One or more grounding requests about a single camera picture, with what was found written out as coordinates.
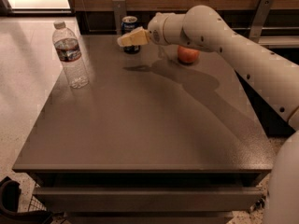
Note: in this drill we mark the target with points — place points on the blue pepsi can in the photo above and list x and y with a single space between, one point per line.
128 24

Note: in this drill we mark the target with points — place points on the grey cabinet drawer front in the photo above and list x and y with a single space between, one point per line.
148 199

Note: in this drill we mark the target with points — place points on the grey cabinet with drawers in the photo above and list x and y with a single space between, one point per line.
145 121

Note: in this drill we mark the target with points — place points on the left metal wall bracket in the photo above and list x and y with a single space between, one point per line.
120 11

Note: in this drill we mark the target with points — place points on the right metal wall bracket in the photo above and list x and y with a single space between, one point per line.
261 13

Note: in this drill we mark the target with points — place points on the wire mesh basket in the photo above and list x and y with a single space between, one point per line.
34 203

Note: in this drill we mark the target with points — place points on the clear plastic water bottle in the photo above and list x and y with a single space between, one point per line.
68 50

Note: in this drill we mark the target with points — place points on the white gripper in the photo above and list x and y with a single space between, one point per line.
156 30

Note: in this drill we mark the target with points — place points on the black object at floor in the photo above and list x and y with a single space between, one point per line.
9 203

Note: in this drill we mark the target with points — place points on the metal wall bracket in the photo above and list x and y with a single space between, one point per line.
261 13
120 11

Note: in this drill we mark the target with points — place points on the red apple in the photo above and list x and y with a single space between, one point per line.
186 55

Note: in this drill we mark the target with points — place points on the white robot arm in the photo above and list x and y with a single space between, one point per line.
273 77

